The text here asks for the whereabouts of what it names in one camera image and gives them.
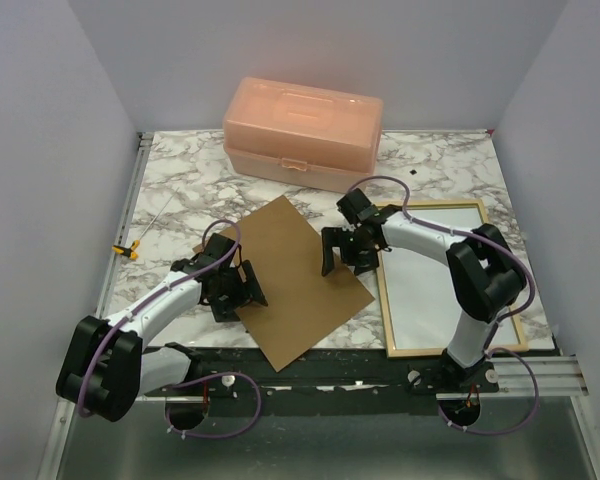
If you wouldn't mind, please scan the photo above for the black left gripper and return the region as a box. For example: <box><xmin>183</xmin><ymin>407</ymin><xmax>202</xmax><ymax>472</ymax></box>
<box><xmin>210</xmin><ymin>261</ymin><xmax>268</xmax><ymax>322</ymax></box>

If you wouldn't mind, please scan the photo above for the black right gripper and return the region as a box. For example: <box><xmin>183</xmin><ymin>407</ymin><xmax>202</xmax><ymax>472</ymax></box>
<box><xmin>321</xmin><ymin>227</ymin><xmax>377</xmax><ymax>277</ymax></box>

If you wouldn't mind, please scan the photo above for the brown backing board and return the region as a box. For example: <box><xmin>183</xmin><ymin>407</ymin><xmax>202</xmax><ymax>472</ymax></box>
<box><xmin>192</xmin><ymin>194</ymin><xmax>376</xmax><ymax>374</ymax></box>

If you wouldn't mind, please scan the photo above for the light wooden picture frame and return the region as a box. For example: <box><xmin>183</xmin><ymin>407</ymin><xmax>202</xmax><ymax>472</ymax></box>
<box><xmin>374</xmin><ymin>198</ymin><xmax>529</xmax><ymax>359</ymax></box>

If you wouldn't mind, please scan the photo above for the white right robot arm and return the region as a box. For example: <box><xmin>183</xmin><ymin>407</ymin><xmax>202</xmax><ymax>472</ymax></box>
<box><xmin>321</xmin><ymin>205</ymin><xmax>531</xmax><ymax>392</ymax></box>

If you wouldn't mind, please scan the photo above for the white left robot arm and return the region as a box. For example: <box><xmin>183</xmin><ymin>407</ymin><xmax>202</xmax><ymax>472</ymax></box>
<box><xmin>55</xmin><ymin>234</ymin><xmax>267</xmax><ymax>422</ymax></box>

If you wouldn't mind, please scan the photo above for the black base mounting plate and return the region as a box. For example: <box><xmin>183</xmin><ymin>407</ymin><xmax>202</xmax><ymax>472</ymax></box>
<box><xmin>169</xmin><ymin>343</ymin><xmax>499</xmax><ymax>395</ymax></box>

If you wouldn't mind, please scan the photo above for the orange translucent plastic box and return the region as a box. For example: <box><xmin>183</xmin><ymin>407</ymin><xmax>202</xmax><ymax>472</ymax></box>
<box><xmin>223</xmin><ymin>77</ymin><xmax>383</xmax><ymax>192</ymax></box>

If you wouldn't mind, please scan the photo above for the yellow black clamp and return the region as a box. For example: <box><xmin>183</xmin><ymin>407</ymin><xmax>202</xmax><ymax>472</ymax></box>
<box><xmin>112</xmin><ymin>240</ymin><xmax>140</xmax><ymax>260</ymax></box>

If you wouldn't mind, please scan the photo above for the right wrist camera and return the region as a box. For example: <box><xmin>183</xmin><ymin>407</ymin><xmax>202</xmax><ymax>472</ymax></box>
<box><xmin>336</xmin><ymin>188</ymin><xmax>379</xmax><ymax>225</ymax></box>

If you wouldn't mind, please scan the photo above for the aluminium rail frame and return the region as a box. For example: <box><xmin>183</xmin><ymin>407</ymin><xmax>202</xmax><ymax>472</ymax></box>
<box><xmin>57</xmin><ymin>130</ymin><xmax>154</xmax><ymax>402</ymax></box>

